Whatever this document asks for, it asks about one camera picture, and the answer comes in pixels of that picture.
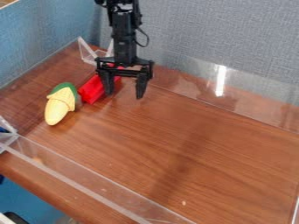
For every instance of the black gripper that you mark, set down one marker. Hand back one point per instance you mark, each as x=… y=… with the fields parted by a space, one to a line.
x=141 y=69

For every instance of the red plastic block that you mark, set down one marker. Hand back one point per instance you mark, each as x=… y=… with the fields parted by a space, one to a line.
x=93 y=90

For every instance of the yellow green toy corn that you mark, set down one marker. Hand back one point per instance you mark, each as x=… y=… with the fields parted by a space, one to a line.
x=63 y=101

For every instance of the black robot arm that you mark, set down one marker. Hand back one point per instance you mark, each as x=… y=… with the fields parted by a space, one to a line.
x=125 y=19

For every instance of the clear acrylic corner bracket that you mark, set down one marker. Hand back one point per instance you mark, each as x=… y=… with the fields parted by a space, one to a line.
x=90 y=55

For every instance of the clear acrylic back wall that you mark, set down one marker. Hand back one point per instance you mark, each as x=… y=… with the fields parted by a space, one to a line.
x=266 y=100

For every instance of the clear acrylic wall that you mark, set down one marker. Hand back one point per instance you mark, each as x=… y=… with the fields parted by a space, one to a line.
x=102 y=189
x=266 y=100

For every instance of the clear acrylic front bracket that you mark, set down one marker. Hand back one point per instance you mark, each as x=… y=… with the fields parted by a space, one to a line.
x=9 y=134

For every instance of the clear acrylic front wall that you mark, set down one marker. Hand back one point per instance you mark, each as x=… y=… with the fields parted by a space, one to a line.
x=102 y=189

